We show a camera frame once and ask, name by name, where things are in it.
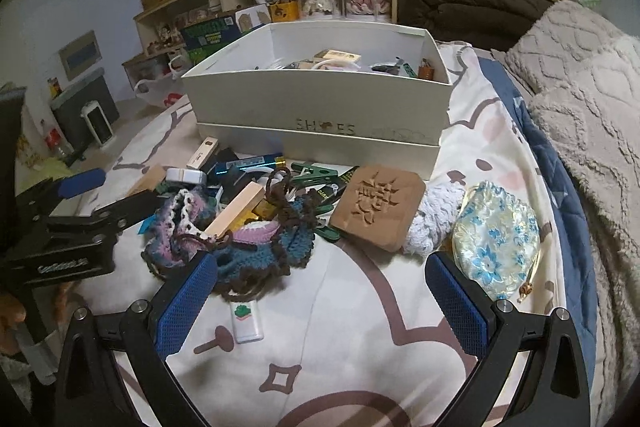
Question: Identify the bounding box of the printed bed sheet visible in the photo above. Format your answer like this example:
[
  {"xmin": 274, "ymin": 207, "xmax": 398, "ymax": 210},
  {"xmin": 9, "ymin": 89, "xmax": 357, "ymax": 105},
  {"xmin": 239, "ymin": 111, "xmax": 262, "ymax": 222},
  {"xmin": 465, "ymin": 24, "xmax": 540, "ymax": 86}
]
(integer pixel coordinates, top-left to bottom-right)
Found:
[{"xmin": 15, "ymin": 39, "xmax": 571, "ymax": 427}]

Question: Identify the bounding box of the white heater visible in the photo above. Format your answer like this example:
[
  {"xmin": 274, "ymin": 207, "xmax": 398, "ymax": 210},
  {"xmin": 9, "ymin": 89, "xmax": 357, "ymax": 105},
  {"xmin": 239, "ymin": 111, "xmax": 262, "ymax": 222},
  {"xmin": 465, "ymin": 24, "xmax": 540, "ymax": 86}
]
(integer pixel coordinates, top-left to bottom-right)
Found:
[{"xmin": 80, "ymin": 103, "xmax": 116, "ymax": 148}]

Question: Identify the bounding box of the brown carved wooden coaster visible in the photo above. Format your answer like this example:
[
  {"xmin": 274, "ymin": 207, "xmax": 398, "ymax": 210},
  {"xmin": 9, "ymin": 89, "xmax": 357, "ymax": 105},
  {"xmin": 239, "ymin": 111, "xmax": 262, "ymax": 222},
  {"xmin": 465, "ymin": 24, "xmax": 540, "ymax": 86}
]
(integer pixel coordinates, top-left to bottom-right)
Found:
[{"xmin": 328, "ymin": 165, "xmax": 427, "ymax": 253}]

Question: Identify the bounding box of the brown folded blanket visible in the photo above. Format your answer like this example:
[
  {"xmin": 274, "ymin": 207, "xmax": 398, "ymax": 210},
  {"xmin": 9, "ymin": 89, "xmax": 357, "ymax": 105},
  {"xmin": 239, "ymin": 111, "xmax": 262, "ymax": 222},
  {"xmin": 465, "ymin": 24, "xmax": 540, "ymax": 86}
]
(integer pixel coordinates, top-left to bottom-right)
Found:
[{"xmin": 397, "ymin": 0, "xmax": 551, "ymax": 53}]

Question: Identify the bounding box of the red label bottle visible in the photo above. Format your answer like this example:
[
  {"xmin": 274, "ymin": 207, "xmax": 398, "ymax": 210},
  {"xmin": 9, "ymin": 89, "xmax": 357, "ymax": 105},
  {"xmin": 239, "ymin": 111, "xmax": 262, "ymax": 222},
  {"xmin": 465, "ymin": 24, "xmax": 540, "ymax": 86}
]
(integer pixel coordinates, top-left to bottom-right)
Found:
[{"xmin": 42, "ymin": 119, "xmax": 74, "ymax": 160}]

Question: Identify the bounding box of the foam floor mat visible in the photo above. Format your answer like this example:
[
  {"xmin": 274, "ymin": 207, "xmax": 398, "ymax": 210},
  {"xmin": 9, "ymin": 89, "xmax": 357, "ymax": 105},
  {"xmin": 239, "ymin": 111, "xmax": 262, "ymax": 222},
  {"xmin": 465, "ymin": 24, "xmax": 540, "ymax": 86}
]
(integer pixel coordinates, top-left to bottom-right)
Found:
[{"xmin": 75, "ymin": 97, "xmax": 187, "ymax": 168}]

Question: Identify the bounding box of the person's left hand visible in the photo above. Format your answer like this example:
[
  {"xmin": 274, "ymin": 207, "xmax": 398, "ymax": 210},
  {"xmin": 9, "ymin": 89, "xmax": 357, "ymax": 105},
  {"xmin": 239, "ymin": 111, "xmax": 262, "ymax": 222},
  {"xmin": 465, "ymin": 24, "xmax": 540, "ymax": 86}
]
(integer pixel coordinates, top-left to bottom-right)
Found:
[{"xmin": 0, "ymin": 293, "xmax": 28, "ymax": 331}]

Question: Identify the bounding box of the blue quilt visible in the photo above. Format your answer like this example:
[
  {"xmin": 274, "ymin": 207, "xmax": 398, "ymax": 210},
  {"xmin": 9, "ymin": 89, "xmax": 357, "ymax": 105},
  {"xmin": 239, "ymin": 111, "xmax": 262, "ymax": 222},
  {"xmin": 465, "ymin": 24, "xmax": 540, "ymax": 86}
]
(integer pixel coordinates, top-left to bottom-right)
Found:
[{"xmin": 475, "ymin": 57, "xmax": 599, "ymax": 379}]

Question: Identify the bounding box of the yellow storage box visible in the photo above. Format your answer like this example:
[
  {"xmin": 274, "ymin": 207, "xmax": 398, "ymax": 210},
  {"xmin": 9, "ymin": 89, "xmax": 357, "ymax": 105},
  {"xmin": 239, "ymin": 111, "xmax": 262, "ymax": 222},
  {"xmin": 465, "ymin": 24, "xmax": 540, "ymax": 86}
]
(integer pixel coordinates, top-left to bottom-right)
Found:
[{"xmin": 270, "ymin": 2, "xmax": 300, "ymax": 23}]

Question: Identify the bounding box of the white small tin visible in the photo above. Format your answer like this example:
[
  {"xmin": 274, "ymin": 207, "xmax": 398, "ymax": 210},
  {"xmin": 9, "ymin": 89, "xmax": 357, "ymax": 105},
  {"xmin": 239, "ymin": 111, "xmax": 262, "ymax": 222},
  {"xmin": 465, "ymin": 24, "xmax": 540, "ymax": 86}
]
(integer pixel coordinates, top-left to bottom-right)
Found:
[{"xmin": 165, "ymin": 167, "xmax": 207, "ymax": 186}]

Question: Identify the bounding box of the green beer carton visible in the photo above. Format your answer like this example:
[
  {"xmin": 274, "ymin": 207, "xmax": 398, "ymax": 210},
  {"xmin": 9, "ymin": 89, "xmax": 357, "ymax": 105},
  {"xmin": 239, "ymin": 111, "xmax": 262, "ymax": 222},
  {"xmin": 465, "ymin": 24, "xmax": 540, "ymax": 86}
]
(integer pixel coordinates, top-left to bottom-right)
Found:
[{"xmin": 179, "ymin": 4, "xmax": 274, "ymax": 63}]

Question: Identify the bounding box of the gold bar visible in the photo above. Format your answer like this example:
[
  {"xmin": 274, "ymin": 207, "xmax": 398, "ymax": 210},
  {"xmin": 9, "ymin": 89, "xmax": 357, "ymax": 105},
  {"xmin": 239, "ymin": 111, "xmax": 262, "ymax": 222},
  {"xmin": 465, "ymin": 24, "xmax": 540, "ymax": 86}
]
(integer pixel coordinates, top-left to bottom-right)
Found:
[{"xmin": 250, "ymin": 202, "xmax": 276, "ymax": 224}]

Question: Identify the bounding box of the white plastic bag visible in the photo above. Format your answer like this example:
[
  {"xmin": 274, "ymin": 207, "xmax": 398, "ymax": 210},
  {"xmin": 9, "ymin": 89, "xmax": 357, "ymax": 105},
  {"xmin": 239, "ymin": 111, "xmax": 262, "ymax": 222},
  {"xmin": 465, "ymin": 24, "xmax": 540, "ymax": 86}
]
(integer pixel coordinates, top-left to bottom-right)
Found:
[{"xmin": 132, "ymin": 57, "xmax": 194, "ymax": 108}]

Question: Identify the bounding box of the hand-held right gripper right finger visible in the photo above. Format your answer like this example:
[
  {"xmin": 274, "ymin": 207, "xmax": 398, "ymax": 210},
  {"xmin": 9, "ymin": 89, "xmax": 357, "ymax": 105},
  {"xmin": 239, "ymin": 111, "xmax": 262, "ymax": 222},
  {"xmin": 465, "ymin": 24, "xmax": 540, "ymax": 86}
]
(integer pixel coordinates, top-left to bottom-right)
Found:
[{"xmin": 425, "ymin": 251, "xmax": 586, "ymax": 427}]

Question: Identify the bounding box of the grey storage bin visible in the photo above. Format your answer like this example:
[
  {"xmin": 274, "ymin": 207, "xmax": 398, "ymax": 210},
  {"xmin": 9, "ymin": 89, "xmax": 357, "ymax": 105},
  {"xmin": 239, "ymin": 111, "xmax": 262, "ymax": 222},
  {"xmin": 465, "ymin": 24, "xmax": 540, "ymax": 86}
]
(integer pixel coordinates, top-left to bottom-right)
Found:
[{"xmin": 50, "ymin": 69, "xmax": 121, "ymax": 150}]

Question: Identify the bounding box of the floral fabric pouch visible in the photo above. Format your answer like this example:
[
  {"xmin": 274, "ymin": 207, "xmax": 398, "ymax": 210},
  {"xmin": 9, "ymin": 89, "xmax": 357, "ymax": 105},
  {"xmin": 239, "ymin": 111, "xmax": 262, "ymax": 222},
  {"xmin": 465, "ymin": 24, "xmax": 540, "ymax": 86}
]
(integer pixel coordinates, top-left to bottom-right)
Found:
[{"xmin": 451, "ymin": 180, "xmax": 541, "ymax": 304}]

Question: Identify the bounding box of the green clothespin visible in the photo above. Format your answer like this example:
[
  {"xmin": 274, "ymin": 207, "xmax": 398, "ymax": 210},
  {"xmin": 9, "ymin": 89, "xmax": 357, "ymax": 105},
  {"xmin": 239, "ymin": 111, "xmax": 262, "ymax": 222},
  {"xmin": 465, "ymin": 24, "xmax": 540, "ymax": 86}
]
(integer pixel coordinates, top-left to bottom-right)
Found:
[
  {"xmin": 290, "ymin": 161, "xmax": 346, "ymax": 186},
  {"xmin": 314, "ymin": 224, "xmax": 343, "ymax": 243}
]

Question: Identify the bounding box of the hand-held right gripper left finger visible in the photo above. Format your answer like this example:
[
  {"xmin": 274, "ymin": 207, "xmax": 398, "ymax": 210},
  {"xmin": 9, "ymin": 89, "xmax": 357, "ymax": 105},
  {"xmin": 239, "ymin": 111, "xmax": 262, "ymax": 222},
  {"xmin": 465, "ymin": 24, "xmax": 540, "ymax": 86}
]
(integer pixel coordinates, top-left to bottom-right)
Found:
[{"xmin": 52, "ymin": 252, "xmax": 218, "ymax": 427}]

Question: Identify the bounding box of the teal brown crocheted piece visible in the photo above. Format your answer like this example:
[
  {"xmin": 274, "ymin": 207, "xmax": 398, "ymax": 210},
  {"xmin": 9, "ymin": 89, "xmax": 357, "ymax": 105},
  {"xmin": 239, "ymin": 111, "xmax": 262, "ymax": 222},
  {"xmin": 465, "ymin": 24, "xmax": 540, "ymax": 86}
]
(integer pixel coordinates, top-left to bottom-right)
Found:
[{"xmin": 214, "ymin": 167, "xmax": 319, "ymax": 294}]

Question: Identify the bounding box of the light wooden block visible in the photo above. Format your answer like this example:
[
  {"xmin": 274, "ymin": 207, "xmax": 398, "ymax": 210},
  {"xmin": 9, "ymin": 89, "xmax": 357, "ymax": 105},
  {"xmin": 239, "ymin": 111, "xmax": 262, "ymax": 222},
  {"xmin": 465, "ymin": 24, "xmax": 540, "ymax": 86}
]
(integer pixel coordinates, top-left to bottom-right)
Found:
[{"xmin": 202, "ymin": 183, "xmax": 265, "ymax": 238}]

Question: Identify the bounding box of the yellow small box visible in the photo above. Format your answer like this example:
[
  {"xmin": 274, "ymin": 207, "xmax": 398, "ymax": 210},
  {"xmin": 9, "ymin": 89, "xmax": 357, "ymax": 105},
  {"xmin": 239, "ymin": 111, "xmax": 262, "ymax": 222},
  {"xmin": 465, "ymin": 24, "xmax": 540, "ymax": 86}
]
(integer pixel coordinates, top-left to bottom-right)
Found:
[{"xmin": 314, "ymin": 49, "xmax": 362, "ymax": 64}]

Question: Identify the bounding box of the clear storage drawer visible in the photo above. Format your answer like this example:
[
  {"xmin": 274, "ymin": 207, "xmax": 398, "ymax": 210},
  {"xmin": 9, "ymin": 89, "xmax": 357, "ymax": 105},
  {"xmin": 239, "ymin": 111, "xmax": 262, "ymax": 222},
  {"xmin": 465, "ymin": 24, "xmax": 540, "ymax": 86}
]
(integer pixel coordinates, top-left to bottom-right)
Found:
[{"xmin": 122, "ymin": 54, "xmax": 174, "ymax": 88}]

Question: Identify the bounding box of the yellow-green cloth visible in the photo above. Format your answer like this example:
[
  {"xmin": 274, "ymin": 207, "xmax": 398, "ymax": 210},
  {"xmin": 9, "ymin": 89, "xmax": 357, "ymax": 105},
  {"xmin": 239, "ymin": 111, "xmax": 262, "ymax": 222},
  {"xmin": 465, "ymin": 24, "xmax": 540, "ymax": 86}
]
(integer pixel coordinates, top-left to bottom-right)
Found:
[{"xmin": 15, "ymin": 157, "xmax": 72, "ymax": 188}]

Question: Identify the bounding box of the blue metal tube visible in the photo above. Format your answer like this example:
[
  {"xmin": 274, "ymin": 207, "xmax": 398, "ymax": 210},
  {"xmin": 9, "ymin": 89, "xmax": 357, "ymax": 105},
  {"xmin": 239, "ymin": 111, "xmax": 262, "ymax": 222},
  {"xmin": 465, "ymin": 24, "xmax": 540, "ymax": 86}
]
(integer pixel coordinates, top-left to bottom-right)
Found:
[{"xmin": 215, "ymin": 155, "xmax": 287, "ymax": 176}]

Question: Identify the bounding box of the beige tufted blanket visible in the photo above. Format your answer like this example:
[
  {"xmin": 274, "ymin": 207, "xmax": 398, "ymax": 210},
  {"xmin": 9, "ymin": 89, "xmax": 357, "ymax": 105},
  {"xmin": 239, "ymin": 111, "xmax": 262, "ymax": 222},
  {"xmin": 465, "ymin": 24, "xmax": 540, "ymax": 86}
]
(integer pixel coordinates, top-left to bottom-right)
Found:
[
  {"xmin": 492, "ymin": 0, "xmax": 640, "ymax": 108},
  {"xmin": 527, "ymin": 34, "xmax": 640, "ymax": 410}
]

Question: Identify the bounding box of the white shoe box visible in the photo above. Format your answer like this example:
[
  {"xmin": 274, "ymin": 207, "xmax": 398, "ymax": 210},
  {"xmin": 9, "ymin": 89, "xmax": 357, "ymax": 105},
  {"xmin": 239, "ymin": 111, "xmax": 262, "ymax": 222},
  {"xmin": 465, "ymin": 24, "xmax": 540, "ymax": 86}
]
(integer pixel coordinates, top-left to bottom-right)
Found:
[{"xmin": 181, "ymin": 23, "xmax": 453, "ymax": 141}]

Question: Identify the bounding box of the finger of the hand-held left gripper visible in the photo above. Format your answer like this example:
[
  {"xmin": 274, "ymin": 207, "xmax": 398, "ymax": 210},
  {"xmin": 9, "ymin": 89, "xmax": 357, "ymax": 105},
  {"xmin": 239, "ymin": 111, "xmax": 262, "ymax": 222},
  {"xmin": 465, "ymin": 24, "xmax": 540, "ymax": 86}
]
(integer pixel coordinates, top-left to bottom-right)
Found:
[
  {"xmin": 15, "ymin": 168, "xmax": 107, "ymax": 214},
  {"xmin": 45, "ymin": 189, "xmax": 168, "ymax": 244}
]

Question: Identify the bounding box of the white lighter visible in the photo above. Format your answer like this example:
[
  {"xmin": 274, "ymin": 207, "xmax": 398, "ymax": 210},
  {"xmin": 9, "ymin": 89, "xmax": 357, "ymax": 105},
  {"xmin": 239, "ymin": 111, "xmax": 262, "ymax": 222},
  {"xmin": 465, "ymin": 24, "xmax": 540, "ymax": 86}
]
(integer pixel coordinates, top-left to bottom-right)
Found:
[{"xmin": 231, "ymin": 300, "xmax": 265, "ymax": 345}]

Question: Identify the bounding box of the round wooden disc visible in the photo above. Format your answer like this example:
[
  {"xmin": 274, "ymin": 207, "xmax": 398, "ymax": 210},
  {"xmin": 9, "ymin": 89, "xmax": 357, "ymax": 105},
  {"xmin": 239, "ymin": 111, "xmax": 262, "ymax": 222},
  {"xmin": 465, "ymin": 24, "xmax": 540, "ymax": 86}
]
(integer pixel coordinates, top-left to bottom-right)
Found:
[{"xmin": 127, "ymin": 164, "xmax": 169, "ymax": 198}]

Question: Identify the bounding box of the beige wooden case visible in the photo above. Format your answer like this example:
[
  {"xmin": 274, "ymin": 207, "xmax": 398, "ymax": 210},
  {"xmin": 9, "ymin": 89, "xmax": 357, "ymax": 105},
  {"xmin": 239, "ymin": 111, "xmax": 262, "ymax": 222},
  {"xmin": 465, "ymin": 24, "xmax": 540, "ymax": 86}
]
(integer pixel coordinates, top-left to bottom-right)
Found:
[{"xmin": 186, "ymin": 137, "xmax": 220, "ymax": 169}]

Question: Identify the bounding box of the pale fuzzy cloth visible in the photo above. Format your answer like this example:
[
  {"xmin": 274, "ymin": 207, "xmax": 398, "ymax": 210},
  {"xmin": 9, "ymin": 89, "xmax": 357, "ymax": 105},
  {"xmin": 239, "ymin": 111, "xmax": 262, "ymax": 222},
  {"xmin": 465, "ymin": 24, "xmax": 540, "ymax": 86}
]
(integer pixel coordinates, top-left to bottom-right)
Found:
[{"xmin": 406, "ymin": 182, "xmax": 469, "ymax": 257}]

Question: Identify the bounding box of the wall panel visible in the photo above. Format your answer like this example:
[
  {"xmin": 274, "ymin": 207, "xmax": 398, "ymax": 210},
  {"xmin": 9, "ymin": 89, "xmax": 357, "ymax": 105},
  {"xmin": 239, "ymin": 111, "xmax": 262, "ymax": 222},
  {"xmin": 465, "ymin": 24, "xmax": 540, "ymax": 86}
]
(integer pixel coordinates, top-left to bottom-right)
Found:
[{"xmin": 59, "ymin": 31, "xmax": 104, "ymax": 80}]

